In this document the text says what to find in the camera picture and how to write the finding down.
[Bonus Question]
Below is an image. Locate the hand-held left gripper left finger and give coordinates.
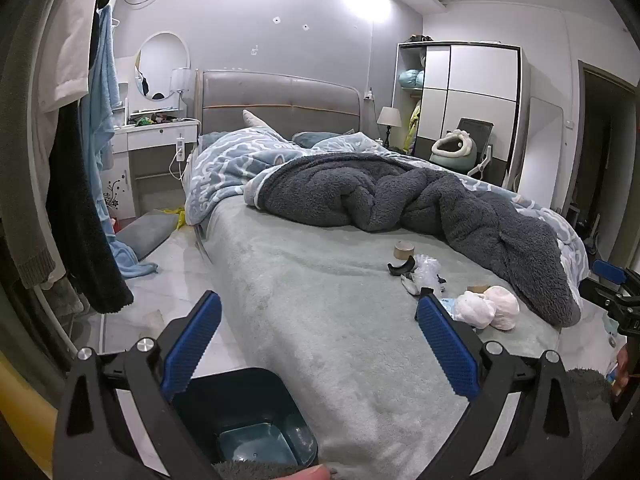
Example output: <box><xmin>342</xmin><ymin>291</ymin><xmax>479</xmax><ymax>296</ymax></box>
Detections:
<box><xmin>52</xmin><ymin>290</ymin><xmax>223</xmax><ymax>480</ymax></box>

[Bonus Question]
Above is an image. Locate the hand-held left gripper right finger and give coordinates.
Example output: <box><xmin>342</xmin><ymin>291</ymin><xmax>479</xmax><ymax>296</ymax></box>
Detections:
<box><xmin>415</xmin><ymin>292</ymin><xmax>583</xmax><ymax>480</ymax></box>

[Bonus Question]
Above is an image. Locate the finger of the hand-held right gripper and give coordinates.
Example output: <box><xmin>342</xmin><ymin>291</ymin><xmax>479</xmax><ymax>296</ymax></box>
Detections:
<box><xmin>592</xmin><ymin>259</ymin><xmax>632</xmax><ymax>293</ymax></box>
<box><xmin>580</xmin><ymin>280</ymin><xmax>640</xmax><ymax>313</ymax></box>

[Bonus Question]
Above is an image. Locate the white tissue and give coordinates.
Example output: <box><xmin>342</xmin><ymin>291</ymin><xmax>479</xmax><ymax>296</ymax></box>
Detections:
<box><xmin>452</xmin><ymin>291</ymin><xmax>496</xmax><ymax>330</ymax></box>
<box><xmin>485</xmin><ymin>285</ymin><xmax>521</xmax><ymax>332</ymax></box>

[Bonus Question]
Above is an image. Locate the clear plastic wrapper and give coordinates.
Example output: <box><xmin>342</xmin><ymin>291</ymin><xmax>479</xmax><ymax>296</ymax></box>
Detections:
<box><xmin>400</xmin><ymin>254</ymin><xmax>447</xmax><ymax>297</ymax></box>

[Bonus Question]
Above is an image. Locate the dark teal trash bin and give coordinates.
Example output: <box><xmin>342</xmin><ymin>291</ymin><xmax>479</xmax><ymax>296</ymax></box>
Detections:
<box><xmin>170</xmin><ymin>367</ymin><xmax>319</xmax><ymax>466</ymax></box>

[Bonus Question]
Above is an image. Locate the black curved plastic piece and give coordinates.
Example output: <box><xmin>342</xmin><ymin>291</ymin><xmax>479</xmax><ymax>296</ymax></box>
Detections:
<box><xmin>387</xmin><ymin>256</ymin><xmax>417</xmax><ymax>277</ymax></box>

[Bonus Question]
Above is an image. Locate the person's right hand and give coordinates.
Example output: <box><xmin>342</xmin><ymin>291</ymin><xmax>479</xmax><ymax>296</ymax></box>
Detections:
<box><xmin>614</xmin><ymin>345</ymin><xmax>640</xmax><ymax>403</ymax></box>

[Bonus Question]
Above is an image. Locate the person's left hand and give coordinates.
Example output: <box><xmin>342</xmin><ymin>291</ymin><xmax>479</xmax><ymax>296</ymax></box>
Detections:
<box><xmin>292</xmin><ymin>464</ymin><xmax>331</xmax><ymax>480</ymax></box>

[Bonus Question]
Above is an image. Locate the grey floor cushion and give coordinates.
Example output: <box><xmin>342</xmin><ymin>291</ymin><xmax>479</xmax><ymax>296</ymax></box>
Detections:
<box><xmin>116</xmin><ymin>211</ymin><xmax>176</xmax><ymax>261</ymax></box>

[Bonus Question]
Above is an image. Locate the yellow cloth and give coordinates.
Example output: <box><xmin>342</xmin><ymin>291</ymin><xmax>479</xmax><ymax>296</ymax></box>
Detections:
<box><xmin>162</xmin><ymin>206</ymin><xmax>187</xmax><ymax>231</ymax></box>

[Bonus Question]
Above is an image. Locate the grey upholstered bed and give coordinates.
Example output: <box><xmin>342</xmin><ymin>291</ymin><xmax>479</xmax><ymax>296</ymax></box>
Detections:
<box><xmin>185</xmin><ymin>69</ymin><xmax>591</xmax><ymax>480</ymax></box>

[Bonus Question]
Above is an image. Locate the dark grey fleece blanket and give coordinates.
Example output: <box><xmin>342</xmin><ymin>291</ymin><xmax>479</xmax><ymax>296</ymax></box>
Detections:
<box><xmin>244</xmin><ymin>152</ymin><xmax>583</xmax><ymax>326</ymax></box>

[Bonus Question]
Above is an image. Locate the blue patterned duvet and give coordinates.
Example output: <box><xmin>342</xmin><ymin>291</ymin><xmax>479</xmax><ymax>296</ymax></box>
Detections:
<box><xmin>185</xmin><ymin>127</ymin><xmax>591</xmax><ymax>281</ymax></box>

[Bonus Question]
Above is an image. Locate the dark office chair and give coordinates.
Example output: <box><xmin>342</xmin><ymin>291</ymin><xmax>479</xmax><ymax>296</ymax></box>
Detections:
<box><xmin>455</xmin><ymin>117</ymin><xmax>496</xmax><ymax>181</ymax></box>

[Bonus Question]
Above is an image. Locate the green white pet bed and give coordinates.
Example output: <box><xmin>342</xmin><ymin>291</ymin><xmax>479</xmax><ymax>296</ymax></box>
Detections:
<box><xmin>430</xmin><ymin>129</ymin><xmax>478</xmax><ymax>167</ymax></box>

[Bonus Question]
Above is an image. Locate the yellow foam cushion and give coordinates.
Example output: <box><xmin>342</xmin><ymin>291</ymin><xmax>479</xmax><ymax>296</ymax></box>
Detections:
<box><xmin>0</xmin><ymin>355</ymin><xmax>32</xmax><ymax>463</ymax></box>

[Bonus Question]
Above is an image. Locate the white vanity desk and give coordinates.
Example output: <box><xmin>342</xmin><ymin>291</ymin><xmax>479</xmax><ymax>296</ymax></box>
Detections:
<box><xmin>102</xmin><ymin>80</ymin><xmax>200</xmax><ymax>221</ymax></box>

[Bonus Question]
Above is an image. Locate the yellow green garment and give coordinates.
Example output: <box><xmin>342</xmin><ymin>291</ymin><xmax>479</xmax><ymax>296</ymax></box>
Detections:
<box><xmin>407</xmin><ymin>102</ymin><xmax>421</xmax><ymax>153</ymax></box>

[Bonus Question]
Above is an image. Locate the pile of small desk items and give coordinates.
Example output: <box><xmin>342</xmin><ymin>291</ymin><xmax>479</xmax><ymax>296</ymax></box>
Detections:
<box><xmin>129</xmin><ymin>113</ymin><xmax>175</xmax><ymax>127</ymax></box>

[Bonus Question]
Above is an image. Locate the white pillow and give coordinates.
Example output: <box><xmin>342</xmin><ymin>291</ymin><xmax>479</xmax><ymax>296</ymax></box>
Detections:
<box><xmin>242</xmin><ymin>109</ymin><xmax>273</xmax><ymax>131</ymax></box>

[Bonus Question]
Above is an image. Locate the teal pillow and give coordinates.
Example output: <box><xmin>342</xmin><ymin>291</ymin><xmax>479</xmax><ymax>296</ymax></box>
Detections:
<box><xmin>292</xmin><ymin>131</ymin><xmax>346</xmax><ymax>149</ymax></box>

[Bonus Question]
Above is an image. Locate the white wardrobe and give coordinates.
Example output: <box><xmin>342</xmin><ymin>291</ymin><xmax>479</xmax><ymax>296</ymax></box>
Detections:
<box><xmin>391</xmin><ymin>41</ymin><xmax>523</xmax><ymax>188</ymax></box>

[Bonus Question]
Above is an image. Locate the bedside lamp with shade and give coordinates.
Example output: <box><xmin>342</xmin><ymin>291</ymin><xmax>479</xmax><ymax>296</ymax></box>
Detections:
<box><xmin>376</xmin><ymin>106</ymin><xmax>403</xmax><ymax>147</ymax></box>

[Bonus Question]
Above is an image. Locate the light blue bathrobe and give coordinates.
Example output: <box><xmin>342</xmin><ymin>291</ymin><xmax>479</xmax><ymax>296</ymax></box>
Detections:
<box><xmin>82</xmin><ymin>7</ymin><xmax>158</xmax><ymax>278</ymax></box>

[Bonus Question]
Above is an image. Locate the white cylinder desk lamp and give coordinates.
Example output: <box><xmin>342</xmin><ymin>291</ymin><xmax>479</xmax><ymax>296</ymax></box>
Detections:
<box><xmin>170</xmin><ymin>67</ymin><xmax>193</xmax><ymax>111</ymax></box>

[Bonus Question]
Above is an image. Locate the white hanging shirt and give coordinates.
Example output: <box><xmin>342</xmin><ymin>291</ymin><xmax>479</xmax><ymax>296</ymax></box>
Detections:
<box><xmin>37</xmin><ymin>0</ymin><xmax>107</xmax><ymax>113</ymax></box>

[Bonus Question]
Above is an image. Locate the round wall mirror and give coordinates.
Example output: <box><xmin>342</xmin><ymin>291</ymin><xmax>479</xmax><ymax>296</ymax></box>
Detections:
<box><xmin>134</xmin><ymin>31</ymin><xmax>192</xmax><ymax>103</ymax></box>

